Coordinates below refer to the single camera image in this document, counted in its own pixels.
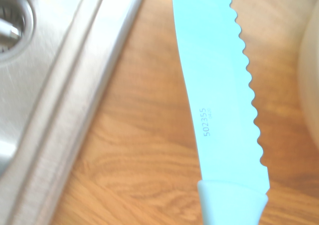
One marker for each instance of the turquoise serrated knife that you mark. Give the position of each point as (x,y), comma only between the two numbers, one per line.
(219,85)

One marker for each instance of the stainless steel double sink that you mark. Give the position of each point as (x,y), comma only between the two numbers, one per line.
(62,85)

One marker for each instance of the white ceramic bowl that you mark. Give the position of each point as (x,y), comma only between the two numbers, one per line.
(311,85)

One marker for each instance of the metal drain strainer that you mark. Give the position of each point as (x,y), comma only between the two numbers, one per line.
(26,18)

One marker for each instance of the silver utensil in strainer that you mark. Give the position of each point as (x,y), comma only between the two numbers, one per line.
(10,31)

